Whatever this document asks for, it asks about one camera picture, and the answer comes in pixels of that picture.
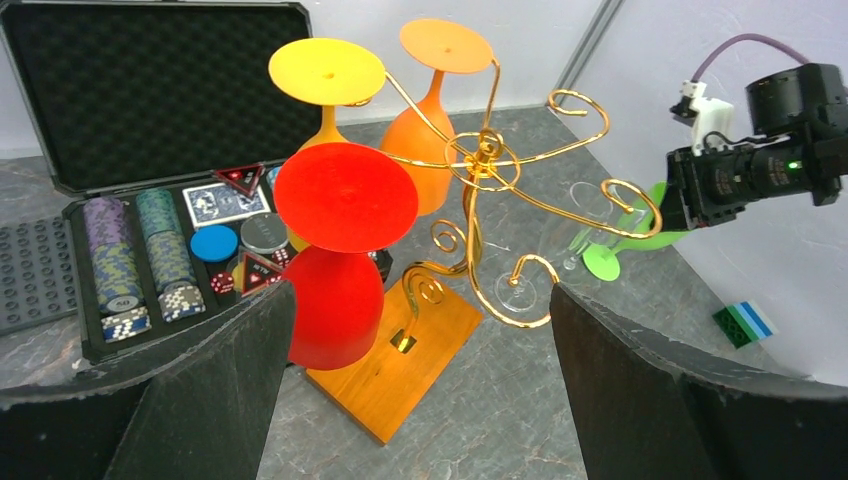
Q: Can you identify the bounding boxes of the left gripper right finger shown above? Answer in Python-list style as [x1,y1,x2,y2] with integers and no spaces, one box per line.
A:
[550,285,847,479]

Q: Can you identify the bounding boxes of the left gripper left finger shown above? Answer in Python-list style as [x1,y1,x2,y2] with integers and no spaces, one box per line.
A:
[1,281,296,479]

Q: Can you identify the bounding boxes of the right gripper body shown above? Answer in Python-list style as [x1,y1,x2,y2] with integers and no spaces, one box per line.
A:
[659,148,736,232]

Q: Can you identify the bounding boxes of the green wine glass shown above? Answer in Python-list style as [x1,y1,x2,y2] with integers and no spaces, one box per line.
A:
[582,187,687,282]

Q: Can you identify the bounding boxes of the clear wine glass front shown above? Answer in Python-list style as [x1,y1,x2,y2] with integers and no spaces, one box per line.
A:
[494,217,587,313]

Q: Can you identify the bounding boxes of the clear wine glass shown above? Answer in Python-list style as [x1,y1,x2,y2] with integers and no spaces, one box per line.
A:
[561,182,648,271]
[494,217,587,313]

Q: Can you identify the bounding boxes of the red wine glass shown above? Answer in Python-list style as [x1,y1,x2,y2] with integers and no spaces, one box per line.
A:
[274,142,418,370]

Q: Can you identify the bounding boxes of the clear wine glass back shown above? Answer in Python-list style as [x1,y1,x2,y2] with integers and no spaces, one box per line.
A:
[561,182,648,271]

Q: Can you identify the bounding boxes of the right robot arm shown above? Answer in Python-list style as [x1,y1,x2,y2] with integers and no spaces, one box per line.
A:
[659,63,847,231]

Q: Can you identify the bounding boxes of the orange wooden rack base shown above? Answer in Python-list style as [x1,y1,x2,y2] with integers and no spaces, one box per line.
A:
[306,283,483,446]

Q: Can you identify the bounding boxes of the orange wine glass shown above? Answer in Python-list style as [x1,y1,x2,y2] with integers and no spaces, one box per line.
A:
[380,19,494,216]

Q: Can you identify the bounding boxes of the yellow wine glass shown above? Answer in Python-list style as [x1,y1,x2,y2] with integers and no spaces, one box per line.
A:
[268,38,393,254]

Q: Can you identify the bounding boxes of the blue green toy blocks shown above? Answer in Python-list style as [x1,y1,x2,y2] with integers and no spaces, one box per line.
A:
[712,301,779,349]

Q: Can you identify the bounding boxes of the black studded mat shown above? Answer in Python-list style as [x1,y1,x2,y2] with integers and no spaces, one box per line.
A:
[1,216,77,336]

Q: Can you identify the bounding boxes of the black poker chip case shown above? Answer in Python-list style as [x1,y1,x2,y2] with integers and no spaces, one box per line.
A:
[0,0,395,366]

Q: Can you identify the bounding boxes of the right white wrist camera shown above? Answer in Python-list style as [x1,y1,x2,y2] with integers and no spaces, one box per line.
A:
[670,80,735,156]

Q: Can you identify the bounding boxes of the gold wire glass rack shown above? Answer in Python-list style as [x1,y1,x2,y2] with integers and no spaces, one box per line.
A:
[344,56,664,354]

